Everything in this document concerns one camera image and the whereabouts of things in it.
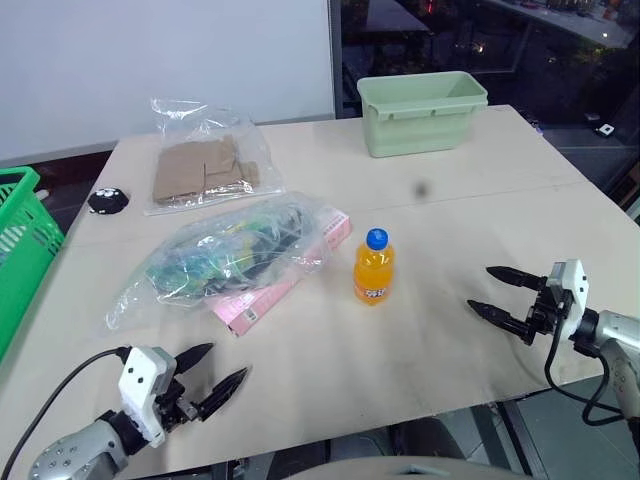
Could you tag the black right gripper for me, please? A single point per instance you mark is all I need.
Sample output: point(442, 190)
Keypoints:
point(547, 312)

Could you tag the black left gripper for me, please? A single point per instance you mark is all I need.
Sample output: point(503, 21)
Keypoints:
point(172, 407)

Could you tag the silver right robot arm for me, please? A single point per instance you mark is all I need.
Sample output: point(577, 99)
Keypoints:
point(617, 340)

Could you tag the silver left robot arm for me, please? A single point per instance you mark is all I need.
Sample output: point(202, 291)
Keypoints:
point(75, 452)

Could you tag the plastic bag of cables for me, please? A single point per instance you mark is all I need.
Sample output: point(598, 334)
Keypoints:
point(225, 250)

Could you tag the green plastic basket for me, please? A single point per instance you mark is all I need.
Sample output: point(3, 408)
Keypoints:
point(25, 250)

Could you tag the pink flat carton box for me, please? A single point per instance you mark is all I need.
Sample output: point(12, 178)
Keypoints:
point(260, 305)

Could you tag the orange soda bottle blue cap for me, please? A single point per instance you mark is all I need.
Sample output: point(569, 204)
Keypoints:
point(374, 272)

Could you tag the small white floor device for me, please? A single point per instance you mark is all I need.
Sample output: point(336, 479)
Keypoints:
point(605, 130)

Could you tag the grey rounded shape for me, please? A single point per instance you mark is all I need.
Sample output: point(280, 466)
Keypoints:
point(415, 470)

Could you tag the light green plastic bin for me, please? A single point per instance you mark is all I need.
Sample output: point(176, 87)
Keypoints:
point(415, 125)

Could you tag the black round paw-print pad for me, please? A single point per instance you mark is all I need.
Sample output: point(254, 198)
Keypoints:
point(107, 202)

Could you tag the clear bag with cardboard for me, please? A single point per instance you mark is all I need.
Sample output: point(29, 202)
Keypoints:
point(200, 170)

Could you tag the white panel board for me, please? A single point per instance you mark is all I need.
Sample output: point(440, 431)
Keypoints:
point(175, 60)

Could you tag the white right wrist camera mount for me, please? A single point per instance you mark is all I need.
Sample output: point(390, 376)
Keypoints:
point(570, 287)

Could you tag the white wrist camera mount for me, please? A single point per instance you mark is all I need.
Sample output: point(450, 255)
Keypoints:
point(142, 380)
point(570, 287)

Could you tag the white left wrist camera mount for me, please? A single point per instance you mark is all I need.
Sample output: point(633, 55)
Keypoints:
point(142, 380)

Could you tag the black table frame leg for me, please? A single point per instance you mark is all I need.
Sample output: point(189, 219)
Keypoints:
point(515, 435)

